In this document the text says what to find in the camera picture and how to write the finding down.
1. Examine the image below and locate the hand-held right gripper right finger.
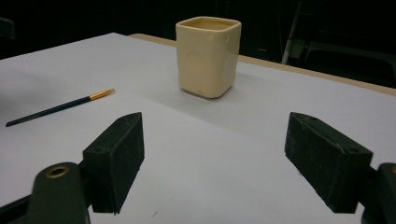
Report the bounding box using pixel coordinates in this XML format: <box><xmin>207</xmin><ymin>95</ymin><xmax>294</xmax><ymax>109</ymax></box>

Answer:
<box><xmin>284</xmin><ymin>111</ymin><xmax>374</xmax><ymax>215</ymax></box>

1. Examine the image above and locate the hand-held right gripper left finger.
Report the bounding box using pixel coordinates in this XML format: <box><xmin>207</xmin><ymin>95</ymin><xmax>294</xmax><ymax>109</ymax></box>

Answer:
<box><xmin>81</xmin><ymin>111</ymin><xmax>146</xmax><ymax>216</ymax></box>

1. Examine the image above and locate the beige square ceramic cup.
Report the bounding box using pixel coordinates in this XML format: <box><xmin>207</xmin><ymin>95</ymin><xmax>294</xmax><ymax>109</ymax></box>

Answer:
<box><xmin>175</xmin><ymin>16</ymin><xmax>243</xmax><ymax>100</ymax></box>

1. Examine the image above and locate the white paper sheet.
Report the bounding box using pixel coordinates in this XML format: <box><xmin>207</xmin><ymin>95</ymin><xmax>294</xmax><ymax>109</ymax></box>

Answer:
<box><xmin>0</xmin><ymin>32</ymin><xmax>396</xmax><ymax>224</ymax></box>

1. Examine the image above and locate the dark paintbrush with gold ferrule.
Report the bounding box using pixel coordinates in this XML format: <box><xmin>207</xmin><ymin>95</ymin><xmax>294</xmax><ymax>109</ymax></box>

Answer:
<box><xmin>5</xmin><ymin>88</ymin><xmax>116</xmax><ymax>128</ymax></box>

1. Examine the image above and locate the black folding chair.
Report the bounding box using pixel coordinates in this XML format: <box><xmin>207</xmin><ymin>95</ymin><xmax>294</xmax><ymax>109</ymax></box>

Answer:
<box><xmin>303</xmin><ymin>38</ymin><xmax>396</xmax><ymax>89</ymax></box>

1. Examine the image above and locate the white metal table leg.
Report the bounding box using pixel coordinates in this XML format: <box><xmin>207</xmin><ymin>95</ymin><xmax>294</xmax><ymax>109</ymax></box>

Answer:
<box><xmin>281</xmin><ymin>0</ymin><xmax>304</xmax><ymax>65</ymax></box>

